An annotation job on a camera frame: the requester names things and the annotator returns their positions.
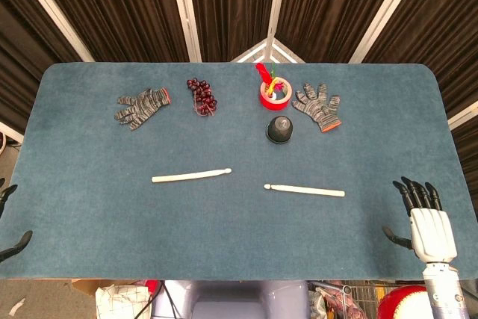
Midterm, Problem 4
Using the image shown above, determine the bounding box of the lavender robot torso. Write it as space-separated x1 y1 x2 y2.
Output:
152 279 311 319

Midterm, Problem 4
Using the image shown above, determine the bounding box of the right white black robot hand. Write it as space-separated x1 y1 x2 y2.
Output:
382 176 459 263

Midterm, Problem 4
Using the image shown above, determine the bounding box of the dark brown pleated curtain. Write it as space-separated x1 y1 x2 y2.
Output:
0 0 478 200

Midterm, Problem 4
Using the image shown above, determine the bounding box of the dark red grape bunch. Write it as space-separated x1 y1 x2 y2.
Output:
186 78 218 117

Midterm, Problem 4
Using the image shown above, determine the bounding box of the pale wooden drumstick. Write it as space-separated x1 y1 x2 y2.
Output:
151 167 232 184
263 183 346 198

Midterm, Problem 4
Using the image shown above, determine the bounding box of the white paper scrap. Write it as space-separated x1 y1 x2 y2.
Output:
9 298 26 316

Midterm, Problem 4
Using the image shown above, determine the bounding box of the brown cardboard box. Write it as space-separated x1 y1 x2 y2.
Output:
71 279 150 297

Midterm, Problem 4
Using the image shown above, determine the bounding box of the metal wire basket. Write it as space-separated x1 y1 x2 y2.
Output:
308 280 426 319

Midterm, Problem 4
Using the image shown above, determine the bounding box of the grey striped knit glove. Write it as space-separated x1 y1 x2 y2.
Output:
114 87 173 131
291 82 343 134

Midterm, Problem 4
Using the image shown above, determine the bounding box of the white checked cloth bag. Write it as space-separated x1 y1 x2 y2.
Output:
95 284 152 319

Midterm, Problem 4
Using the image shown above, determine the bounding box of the blue felt table mat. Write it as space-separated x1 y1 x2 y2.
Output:
0 61 478 282

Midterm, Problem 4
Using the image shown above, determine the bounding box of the red and white ball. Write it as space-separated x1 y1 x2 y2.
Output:
376 284 436 319

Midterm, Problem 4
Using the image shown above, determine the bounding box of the black faceted cup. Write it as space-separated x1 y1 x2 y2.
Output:
265 114 295 145

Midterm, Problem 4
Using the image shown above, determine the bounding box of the pink patterned plastic bag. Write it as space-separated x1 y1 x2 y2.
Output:
309 288 374 319

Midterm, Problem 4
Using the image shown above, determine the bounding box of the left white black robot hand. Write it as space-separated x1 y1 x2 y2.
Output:
0 178 34 263

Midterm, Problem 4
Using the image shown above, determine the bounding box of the white metal frame bar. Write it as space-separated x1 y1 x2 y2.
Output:
0 120 25 144
447 100 478 131

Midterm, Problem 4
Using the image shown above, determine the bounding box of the red tape roll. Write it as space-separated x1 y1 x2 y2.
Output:
259 76 293 111

